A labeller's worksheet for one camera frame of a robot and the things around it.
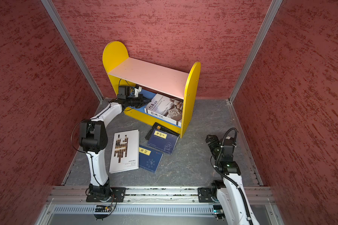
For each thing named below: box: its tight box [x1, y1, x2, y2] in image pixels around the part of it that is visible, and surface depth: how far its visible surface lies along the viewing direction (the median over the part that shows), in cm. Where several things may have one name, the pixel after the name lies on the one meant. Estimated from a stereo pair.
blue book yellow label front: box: [138, 144, 164, 173], surface depth 88 cm
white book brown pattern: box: [108, 129, 140, 174], surface depth 88 cm
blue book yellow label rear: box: [146, 127, 181, 156], surface depth 95 cm
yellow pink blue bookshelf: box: [102, 41, 201, 139], surface depth 83 cm
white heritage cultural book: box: [144, 93, 184, 128], surface depth 92 cm
